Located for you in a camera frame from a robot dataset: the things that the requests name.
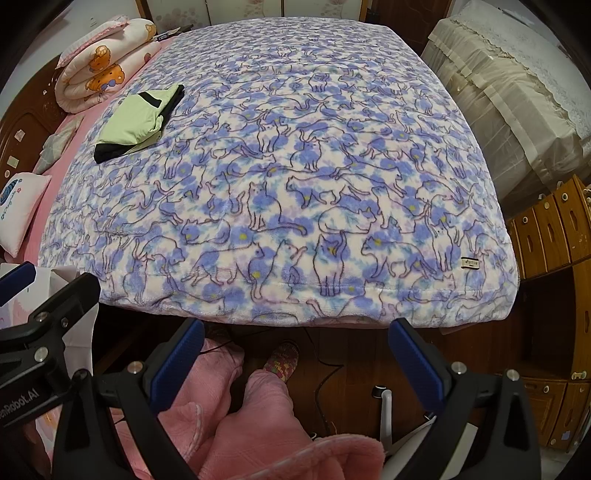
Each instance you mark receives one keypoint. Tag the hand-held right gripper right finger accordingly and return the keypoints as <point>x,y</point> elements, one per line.
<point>418,364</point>

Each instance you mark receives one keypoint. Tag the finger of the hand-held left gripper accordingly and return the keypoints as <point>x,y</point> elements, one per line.
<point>69,300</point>
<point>16,282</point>

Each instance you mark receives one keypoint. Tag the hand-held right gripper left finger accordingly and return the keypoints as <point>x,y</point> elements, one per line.
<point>178,364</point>

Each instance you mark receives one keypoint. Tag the green and black hooded jacket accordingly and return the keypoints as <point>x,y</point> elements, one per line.
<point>134,120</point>

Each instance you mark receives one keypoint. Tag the person's pink pyjama legs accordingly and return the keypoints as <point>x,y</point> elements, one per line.
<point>203,374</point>

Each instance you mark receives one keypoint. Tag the white and pink cardboard box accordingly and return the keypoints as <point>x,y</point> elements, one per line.
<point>81,341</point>

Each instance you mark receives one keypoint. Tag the white plastic stand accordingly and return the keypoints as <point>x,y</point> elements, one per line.
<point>385,415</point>

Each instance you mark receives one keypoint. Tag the pink and white printed pillow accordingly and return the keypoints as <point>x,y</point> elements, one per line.
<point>23,217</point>

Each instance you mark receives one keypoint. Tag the person's right leg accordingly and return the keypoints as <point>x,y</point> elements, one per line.
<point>258,406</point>

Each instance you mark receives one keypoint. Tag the floral slipper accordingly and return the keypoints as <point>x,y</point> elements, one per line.
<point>281,360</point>

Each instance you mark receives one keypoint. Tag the grey star pillow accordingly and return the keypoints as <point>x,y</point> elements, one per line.
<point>57,143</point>

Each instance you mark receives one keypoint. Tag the pink fleece robe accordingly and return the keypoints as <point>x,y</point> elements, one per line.
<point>300,457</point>

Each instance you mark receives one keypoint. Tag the wooden headboard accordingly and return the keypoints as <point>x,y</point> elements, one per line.
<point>23,124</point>

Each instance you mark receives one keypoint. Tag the pink bed sheet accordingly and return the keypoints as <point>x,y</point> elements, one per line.
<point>90,121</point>

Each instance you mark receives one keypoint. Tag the wooden drawer cabinet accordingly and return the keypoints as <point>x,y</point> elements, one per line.
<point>549,230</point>

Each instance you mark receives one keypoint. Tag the purple cat print blanket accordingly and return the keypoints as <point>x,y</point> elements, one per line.
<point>323,184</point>

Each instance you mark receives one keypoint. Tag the folded bear print quilt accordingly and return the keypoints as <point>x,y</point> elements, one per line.
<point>92,78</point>

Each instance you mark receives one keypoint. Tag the small black object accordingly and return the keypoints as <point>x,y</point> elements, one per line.
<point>167,33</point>

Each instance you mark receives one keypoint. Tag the beige lace covered furniture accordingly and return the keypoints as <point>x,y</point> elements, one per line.
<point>508,92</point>

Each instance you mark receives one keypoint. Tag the dark wooden door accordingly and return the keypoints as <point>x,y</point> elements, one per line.
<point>411,9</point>

